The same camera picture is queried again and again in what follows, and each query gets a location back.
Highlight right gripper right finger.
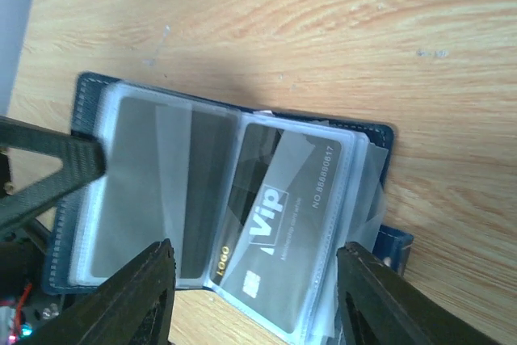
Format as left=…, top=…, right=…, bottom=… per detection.
left=337, top=242, right=497, bottom=344

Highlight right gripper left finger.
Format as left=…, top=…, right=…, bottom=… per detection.
left=19, top=239, right=175, bottom=344

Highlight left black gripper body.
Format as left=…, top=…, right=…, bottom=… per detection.
left=1, top=220, right=74, bottom=344

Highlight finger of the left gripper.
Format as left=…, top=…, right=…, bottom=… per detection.
left=1, top=116, right=106, bottom=232

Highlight black VIP card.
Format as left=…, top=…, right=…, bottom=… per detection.
left=210, top=120, right=356, bottom=338

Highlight blue leather card holder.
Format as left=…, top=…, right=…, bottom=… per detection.
left=42, top=72, right=415, bottom=345

